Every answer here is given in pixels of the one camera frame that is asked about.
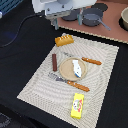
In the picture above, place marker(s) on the grey saucepan with handle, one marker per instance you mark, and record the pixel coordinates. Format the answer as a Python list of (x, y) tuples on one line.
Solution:
[(93, 17)]

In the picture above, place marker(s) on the orange toy bread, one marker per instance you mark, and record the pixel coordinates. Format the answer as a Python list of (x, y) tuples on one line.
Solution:
[(64, 40)]

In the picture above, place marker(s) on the fork with wooden handle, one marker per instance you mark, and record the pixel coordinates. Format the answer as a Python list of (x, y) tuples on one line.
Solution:
[(57, 78)]

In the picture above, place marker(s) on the beige woven placemat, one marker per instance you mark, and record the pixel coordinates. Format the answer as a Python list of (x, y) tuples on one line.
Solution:
[(64, 101)]

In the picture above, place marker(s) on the brown toy stove board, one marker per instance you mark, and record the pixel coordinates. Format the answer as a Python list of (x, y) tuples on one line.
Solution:
[(110, 18)]

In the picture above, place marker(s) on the brown toy sausage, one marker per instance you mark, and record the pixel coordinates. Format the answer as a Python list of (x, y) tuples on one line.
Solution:
[(54, 62)]

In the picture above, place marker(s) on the grey pot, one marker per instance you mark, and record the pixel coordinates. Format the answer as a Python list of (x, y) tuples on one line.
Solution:
[(72, 16)]

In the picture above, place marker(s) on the blue striped cloth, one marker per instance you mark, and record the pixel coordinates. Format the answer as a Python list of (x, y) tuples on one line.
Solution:
[(8, 5)]

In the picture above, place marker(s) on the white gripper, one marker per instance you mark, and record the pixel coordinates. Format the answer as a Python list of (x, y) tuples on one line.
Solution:
[(59, 8)]

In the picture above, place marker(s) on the yellow toy butter box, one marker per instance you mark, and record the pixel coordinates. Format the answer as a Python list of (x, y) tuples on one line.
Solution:
[(77, 106)]

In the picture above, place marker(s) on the beige bowl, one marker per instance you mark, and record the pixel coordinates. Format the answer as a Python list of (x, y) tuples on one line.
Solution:
[(124, 16)]

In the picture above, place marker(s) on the knife with wooden handle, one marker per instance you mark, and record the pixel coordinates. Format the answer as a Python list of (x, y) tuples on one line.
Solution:
[(84, 59)]

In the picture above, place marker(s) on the round wooden plate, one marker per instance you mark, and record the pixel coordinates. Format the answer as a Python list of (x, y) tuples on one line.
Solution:
[(66, 69)]

